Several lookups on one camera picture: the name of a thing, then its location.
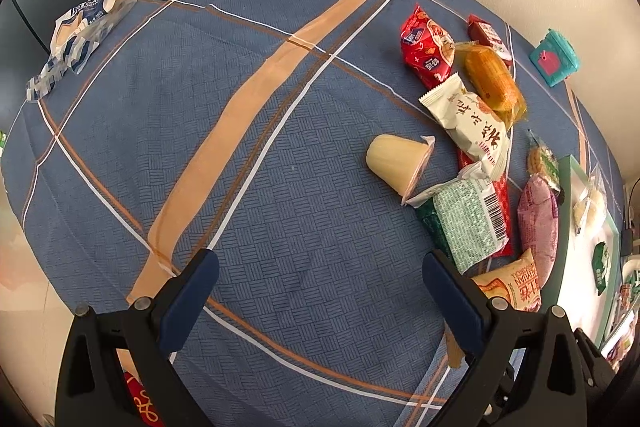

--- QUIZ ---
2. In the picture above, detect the blue plaid tablecloth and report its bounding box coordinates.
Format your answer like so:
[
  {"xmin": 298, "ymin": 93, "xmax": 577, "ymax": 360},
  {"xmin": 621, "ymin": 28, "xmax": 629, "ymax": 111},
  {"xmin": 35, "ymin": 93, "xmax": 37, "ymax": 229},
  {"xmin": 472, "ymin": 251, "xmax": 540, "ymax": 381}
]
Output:
[{"xmin": 0, "ymin": 0, "xmax": 626, "ymax": 427}]

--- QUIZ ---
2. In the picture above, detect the red gold patterned item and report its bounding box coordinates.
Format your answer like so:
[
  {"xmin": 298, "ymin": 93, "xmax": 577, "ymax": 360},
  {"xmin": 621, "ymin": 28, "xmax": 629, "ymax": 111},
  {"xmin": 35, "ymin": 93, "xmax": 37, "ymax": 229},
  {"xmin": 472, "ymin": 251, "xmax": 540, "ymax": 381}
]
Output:
[{"xmin": 122, "ymin": 369, "xmax": 166, "ymax": 427}]

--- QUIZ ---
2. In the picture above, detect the colourful stationery pile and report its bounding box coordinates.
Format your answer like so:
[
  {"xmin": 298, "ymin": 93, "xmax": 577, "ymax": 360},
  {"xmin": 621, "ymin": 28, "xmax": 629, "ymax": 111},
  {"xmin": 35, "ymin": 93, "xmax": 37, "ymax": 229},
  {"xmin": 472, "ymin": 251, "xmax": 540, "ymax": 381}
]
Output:
[{"xmin": 602, "ymin": 277, "xmax": 640, "ymax": 363}]

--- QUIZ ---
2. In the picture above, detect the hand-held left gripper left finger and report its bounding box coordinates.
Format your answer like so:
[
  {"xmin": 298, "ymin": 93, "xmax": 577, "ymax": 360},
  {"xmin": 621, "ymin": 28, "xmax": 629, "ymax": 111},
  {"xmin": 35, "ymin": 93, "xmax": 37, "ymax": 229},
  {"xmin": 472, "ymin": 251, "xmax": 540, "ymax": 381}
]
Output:
[{"xmin": 55, "ymin": 248, "xmax": 221, "ymax": 427}]

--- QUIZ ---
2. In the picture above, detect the small red snack packet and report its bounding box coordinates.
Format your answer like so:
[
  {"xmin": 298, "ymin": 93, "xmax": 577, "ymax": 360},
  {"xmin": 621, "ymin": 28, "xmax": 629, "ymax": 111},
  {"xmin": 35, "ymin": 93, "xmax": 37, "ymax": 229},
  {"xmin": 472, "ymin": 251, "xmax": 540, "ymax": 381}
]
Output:
[{"xmin": 467, "ymin": 14, "xmax": 516, "ymax": 68}]

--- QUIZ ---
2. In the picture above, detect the orange yellow snack packet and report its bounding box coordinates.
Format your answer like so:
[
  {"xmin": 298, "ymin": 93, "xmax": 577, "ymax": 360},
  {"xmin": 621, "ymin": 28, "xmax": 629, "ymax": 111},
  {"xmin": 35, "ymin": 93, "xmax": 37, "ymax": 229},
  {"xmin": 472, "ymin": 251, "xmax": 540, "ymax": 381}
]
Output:
[{"xmin": 470, "ymin": 249, "xmax": 543, "ymax": 313}]

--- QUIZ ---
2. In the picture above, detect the orange cake clear packet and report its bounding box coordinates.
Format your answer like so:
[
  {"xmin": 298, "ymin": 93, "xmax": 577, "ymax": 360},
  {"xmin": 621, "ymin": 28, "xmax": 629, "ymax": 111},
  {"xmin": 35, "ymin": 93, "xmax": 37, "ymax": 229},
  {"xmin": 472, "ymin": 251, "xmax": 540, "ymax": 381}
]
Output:
[{"xmin": 452, "ymin": 41, "xmax": 528, "ymax": 130}]

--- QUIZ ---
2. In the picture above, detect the large red snack packet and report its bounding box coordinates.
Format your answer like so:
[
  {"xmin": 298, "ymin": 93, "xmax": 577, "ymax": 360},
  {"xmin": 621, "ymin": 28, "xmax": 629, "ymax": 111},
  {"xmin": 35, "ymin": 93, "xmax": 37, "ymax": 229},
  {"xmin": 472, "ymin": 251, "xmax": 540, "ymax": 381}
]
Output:
[{"xmin": 400, "ymin": 4, "xmax": 458, "ymax": 90}]

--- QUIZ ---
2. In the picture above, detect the purple snack packet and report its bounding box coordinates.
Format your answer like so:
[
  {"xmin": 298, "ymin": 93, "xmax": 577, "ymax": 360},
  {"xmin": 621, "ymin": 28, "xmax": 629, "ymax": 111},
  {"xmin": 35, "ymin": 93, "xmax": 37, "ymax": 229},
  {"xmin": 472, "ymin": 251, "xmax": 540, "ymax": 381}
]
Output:
[{"xmin": 516, "ymin": 173, "xmax": 560, "ymax": 290}]

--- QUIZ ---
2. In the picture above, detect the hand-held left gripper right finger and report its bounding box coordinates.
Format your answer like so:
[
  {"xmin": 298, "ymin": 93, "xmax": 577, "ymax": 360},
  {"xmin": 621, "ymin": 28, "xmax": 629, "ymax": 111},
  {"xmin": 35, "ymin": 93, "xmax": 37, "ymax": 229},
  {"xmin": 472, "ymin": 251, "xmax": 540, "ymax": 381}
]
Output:
[{"xmin": 421, "ymin": 249, "xmax": 589, "ymax": 427}]

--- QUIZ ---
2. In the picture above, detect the white box green rim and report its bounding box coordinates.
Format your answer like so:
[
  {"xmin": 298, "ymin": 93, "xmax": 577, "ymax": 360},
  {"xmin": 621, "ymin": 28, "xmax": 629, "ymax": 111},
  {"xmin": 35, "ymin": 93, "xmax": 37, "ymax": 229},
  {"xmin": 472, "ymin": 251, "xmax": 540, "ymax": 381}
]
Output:
[{"xmin": 537, "ymin": 155, "xmax": 623, "ymax": 350}]

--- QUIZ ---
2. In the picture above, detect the dark green white packet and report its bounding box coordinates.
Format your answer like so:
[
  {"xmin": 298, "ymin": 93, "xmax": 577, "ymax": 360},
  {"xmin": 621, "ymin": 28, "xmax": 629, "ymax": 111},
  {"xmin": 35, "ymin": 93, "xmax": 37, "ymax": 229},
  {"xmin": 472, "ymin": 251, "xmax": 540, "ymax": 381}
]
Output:
[{"xmin": 591, "ymin": 241, "xmax": 612, "ymax": 295}]

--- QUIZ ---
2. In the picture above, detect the teal toy chest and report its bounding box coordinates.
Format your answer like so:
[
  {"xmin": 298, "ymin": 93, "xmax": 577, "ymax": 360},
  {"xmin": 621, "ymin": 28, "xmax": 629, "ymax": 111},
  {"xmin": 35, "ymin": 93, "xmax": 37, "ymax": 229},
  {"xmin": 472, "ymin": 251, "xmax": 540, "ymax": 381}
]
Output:
[{"xmin": 529, "ymin": 28, "xmax": 583, "ymax": 88}]

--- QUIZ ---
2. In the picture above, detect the long red patterned packet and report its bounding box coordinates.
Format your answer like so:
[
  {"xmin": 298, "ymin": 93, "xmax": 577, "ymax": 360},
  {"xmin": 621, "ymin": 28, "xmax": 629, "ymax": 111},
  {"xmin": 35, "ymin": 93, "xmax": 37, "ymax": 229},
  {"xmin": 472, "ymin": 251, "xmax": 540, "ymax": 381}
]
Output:
[{"xmin": 457, "ymin": 149, "xmax": 515, "ymax": 275}]

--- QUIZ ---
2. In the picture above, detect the clear packet white pastry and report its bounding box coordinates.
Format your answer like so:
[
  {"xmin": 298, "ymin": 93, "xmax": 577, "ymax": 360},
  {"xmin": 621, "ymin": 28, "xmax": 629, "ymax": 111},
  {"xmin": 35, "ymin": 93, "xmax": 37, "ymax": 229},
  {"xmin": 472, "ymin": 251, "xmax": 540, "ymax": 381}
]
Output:
[{"xmin": 571, "ymin": 164, "xmax": 608, "ymax": 235}]

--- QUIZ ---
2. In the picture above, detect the green white snack packet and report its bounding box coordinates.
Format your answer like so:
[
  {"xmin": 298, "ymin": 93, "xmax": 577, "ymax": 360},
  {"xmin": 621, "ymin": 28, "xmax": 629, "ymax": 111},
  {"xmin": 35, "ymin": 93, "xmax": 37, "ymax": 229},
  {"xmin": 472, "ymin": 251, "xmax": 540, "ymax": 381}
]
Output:
[{"xmin": 404, "ymin": 162, "xmax": 510, "ymax": 275}]

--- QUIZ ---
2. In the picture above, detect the cream snack packet red print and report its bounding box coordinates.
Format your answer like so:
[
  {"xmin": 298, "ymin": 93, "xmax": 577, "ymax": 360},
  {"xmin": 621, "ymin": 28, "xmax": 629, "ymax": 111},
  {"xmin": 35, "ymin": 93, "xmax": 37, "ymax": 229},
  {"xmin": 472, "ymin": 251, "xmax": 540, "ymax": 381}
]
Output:
[{"xmin": 418, "ymin": 73, "xmax": 512, "ymax": 180}]

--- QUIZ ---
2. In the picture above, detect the clear green cracker packet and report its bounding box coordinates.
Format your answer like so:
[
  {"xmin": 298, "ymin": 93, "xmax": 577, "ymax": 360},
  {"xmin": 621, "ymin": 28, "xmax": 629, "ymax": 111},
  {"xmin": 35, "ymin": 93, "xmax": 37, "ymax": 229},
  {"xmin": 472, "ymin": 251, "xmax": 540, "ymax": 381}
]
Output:
[{"xmin": 525, "ymin": 129, "xmax": 563, "ymax": 195}]

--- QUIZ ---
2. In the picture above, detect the yellow jelly cup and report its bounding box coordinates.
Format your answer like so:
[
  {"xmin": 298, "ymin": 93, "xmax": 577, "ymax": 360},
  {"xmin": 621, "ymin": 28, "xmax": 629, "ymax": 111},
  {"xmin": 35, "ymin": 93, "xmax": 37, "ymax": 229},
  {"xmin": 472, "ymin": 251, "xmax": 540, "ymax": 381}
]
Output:
[{"xmin": 366, "ymin": 134, "xmax": 436, "ymax": 208}]

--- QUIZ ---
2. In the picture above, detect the blue white plastic packet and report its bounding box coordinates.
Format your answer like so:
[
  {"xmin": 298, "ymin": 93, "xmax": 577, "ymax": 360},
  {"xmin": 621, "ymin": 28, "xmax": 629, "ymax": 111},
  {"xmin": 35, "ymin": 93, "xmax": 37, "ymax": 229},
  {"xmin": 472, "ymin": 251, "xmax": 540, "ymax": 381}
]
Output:
[{"xmin": 25, "ymin": 0, "xmax": 140, "ymax": 102}]

